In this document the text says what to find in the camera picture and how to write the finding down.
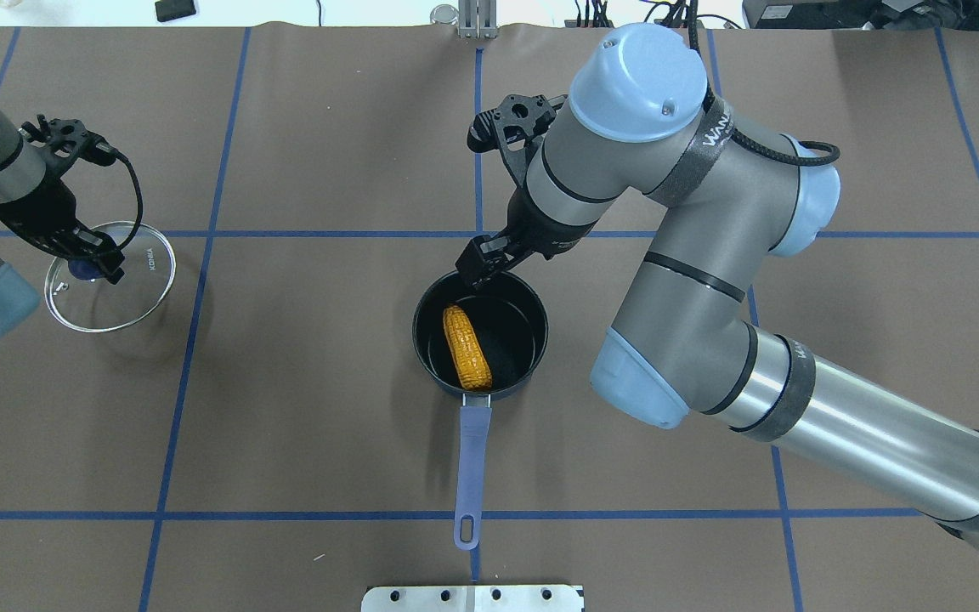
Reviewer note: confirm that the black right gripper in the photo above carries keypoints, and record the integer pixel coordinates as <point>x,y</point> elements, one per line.
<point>532,219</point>

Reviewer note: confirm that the glass pot lid purple knob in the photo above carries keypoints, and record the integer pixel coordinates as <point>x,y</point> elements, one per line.
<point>79,297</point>

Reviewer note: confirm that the yellow corn cob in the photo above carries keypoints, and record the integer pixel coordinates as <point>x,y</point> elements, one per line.
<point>469,360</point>

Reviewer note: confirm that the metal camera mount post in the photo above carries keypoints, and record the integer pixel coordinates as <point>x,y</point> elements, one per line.
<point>477,19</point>

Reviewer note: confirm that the black monitor base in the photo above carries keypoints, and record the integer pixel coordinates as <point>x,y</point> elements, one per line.
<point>862,15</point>

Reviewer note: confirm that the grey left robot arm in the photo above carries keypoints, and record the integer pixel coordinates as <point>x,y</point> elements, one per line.
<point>21,170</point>

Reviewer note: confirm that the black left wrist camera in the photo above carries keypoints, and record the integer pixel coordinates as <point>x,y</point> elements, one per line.
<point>60,143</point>

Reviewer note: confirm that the metal plate with bolts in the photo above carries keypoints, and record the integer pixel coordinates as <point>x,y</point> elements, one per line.
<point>526,597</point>

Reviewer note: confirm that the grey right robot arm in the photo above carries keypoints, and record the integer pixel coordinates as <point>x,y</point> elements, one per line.
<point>641,115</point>

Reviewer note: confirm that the black device on desk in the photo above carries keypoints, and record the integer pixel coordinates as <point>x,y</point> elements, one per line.
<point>170,10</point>

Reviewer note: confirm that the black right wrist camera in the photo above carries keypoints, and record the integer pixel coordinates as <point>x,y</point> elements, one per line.
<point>516,129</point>

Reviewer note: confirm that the black pot purple handle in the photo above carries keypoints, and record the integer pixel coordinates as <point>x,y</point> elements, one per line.
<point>511,327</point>

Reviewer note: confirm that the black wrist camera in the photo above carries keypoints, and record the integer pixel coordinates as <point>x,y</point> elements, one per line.
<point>516,129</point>
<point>60,143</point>

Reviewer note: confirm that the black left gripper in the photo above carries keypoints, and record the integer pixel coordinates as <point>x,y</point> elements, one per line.
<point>48,208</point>

